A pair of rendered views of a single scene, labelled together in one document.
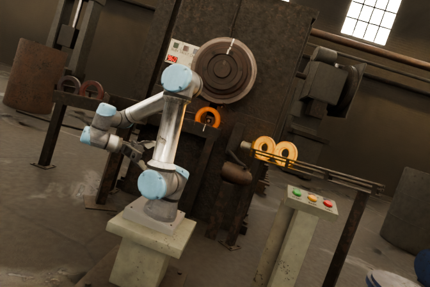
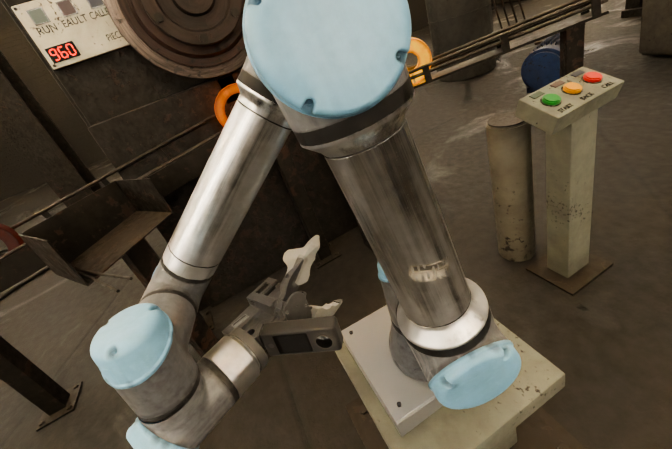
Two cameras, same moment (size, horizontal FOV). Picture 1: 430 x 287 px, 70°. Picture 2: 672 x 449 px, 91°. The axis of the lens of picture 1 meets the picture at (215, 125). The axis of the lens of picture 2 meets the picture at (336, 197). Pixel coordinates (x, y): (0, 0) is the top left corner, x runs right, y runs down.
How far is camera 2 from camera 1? 102 cm
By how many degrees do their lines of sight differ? 31
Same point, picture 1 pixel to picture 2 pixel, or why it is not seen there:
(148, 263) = not seen: hidden behind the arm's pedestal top
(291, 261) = (581, 196)
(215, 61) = not seen: outside the picture
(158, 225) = not seen: hidden behind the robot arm
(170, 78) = (325, 51)
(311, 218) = (589, 119)
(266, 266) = (521, 224)
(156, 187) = (507, 373)
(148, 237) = (505, 423)
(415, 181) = not seen: outside the picture
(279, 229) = (518, 169)
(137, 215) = (427, 406)
